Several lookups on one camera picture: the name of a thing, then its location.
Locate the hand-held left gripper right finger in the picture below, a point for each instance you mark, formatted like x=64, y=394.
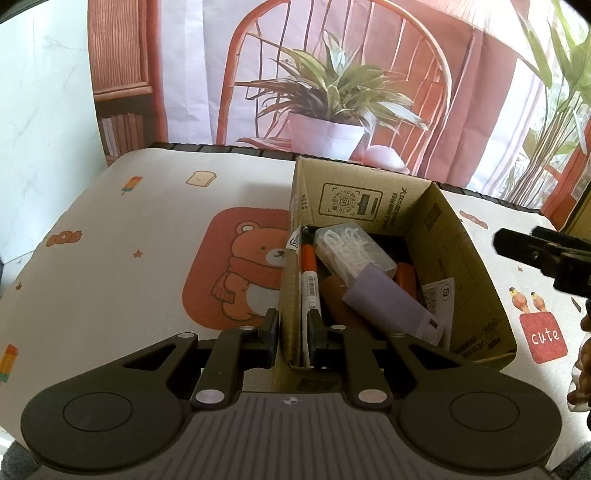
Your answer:
x=315, y=337

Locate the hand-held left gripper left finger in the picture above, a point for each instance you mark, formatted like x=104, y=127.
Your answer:
x=272, y=332

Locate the dark red tube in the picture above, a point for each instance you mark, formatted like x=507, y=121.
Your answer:
x=332, y=295

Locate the cartoon printed tablecloth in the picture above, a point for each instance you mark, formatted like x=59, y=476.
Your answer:
x=138, y=221

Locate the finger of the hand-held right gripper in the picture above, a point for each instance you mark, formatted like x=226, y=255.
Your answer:
x=517, y=244

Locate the clear plastic box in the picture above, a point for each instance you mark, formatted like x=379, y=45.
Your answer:
x=351, y=256

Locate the printed room backdrop cloth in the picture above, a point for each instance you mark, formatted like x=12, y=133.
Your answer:
x=461, y=92

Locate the white shipping label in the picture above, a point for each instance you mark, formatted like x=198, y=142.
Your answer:
x=436, y=293

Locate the white marbled panel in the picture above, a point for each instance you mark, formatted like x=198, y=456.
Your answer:
x=41, y=115

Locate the red and white marker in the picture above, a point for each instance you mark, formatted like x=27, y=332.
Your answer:
x=310, y=286

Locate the brown cardboard box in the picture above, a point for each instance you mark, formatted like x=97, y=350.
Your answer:
x=461, y=258

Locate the purple case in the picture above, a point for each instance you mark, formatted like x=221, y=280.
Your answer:
x=383, y=300

